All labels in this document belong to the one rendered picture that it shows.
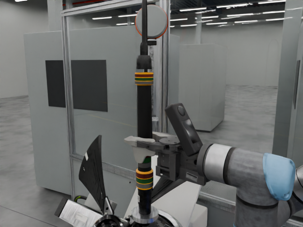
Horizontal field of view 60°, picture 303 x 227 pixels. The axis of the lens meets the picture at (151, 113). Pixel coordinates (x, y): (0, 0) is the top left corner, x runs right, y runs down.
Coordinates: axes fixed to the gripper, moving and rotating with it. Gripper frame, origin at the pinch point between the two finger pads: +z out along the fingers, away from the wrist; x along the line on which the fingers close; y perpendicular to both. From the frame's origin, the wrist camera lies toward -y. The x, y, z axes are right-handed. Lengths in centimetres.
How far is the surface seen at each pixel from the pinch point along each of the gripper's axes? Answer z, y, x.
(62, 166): 233, 110, 134
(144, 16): -3.0, -28.0, -0.5
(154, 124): 29, 10, 48
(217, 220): 5, 62, 70
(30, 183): 305, 152, 128
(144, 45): -3.6, -21.6, -0.9
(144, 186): -4.2, 11.8, -2.1
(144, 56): -3.9, -19.2, -1.5
